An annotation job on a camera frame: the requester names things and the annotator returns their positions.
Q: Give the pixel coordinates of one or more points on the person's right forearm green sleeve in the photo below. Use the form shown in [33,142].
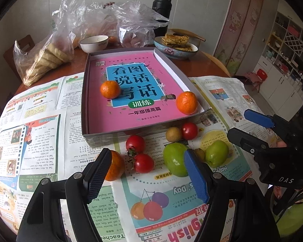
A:
[298,223]

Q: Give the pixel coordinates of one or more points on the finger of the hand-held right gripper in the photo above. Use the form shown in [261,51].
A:
[247,141]
[258,118]

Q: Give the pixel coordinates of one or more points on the newspaper with film strip print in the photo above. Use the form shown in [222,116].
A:
[40,141]

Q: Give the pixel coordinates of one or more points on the pile of fried pancakes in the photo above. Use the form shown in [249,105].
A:
[175,40]

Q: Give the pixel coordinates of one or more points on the pink cartoon cat curtain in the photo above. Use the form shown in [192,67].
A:
[242,25]

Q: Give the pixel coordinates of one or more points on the wooden chair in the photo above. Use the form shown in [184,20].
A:
[217,61]
[20,48]
[192,34]

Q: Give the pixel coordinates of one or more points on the white ceramic bowl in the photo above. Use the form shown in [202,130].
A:
[94,44]

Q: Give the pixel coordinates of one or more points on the newspaper with sports pictures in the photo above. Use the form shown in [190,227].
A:
[212,85]

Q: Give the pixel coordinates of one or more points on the small red chair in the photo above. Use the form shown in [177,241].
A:
[257,77]

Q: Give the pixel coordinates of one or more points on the black thermos bottle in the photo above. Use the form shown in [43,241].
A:
[161,7]

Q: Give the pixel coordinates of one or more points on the orange tangerine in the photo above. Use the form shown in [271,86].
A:
[186,102]
[110,89]
[117,166]

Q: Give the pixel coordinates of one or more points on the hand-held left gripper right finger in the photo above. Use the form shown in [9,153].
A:
[195,177]

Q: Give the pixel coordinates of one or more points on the grey cardboard box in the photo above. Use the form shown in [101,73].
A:
[91,136]

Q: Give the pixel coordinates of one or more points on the pink book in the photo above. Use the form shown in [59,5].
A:
[141,116]

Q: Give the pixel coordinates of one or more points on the clear plastic bag with red contents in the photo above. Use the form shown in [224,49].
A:
[138,22]

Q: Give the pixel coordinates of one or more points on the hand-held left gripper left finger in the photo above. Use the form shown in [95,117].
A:
[98,175]

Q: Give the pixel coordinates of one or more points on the newspaper with yellow circle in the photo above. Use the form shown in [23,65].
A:
[156,186]

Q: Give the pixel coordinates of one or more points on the clear plastic bag of flatbreads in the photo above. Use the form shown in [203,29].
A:
[58,37]

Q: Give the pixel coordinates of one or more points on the crumpled clear plastic bag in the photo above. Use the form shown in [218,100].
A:
[91,20]

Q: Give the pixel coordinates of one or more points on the stack of round flatbreads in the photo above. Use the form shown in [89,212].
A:
[44,60]

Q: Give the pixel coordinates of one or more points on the white display cabinet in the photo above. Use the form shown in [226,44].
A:
[285,55]

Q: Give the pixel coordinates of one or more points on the red tomato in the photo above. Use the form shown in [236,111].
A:
[135,143]
[144,163]
[189,130]

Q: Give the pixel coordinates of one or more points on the blue floral bowl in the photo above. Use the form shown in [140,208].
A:
[176,53]

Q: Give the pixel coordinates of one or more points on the large green jujube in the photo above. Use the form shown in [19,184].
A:
[174,160]

